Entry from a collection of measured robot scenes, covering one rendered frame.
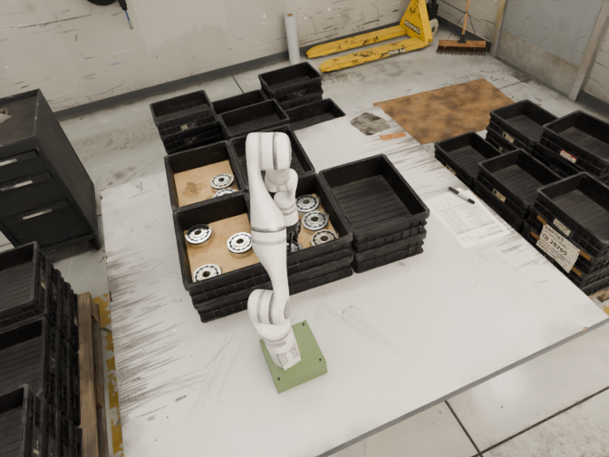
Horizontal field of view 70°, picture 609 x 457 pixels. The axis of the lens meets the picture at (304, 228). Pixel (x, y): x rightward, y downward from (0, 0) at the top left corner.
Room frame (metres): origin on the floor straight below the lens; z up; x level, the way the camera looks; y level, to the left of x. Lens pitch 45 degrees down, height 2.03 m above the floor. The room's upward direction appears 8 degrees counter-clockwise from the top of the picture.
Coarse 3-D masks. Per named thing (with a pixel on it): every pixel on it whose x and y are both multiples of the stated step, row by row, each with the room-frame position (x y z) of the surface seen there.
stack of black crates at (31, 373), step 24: (0, 336) 1.14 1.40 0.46; (24, 336) 1.16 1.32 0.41; (48, 336) 1.13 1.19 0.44; (0, 360) 1.08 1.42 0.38; (24, 360) 1.06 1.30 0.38; (48, 360) 1.01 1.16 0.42; (72, 360) 1.13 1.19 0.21; (0, 384) 0.95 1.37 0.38; (48, 384) 0.90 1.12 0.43; (72, 384) 1.01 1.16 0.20; (72, 408) 0.89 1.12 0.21
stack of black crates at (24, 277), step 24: (0, 264) 1.52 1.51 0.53; (24, 264) 1.55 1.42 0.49; (48, 264) 1.53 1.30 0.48; (0, 288) 1.40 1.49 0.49; (24, 288) 1.38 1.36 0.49; (48, 288) 1.38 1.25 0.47; (0, 312) 1.18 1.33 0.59; (24, 312) 1.20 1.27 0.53; (48, 312) 1.24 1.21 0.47; (72, 312) 1.43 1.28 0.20; (72, 336) 1.27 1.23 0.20
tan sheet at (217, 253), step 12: (240, 216) 1.31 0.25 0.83; (216, 228) 1.26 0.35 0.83; (228, 228) 1.25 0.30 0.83; (240, 228) 1.24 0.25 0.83; (216, 240) 1.19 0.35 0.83; (192, 252) 1.15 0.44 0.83; (204, 252) 1.14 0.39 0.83; (216, 252) 1.13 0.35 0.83; (228, 252) 1.12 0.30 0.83; (192, 264) 1.09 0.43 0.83; (204, 264) 1.08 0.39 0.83; (216, 264) 1.07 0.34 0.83; (228, 264) 1.06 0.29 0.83; (240, 264) 1.06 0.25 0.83; (192, 276) 1.03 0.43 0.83
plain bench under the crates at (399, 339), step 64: (320, 128) 2.09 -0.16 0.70; (128, 192) 1.74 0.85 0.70; (128, 256) 1.30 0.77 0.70; (448, 256) 1.07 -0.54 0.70; (512, 256) 1.03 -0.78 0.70; (128, 320) 0.97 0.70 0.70; (192, 320) 0.93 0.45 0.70; (320, 320) 0.86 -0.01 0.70; (384, 320) 0.82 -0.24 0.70; (448, 320) 0.79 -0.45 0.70; (512, 320) 0.75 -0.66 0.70; (576, 320) 0.72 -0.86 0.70; (128, 384) 0.71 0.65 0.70; (192, 384) 0.68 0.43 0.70; (256, 384) 0.65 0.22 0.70; (320, 384) 0.62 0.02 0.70; (384, 384) 0.59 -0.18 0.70; (448, 384) 0.56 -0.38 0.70; (128, 448) 0.50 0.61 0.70; (192, 448) 0.48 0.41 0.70; (256, 448) 0.45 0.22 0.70; (320, 448) 0.43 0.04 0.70
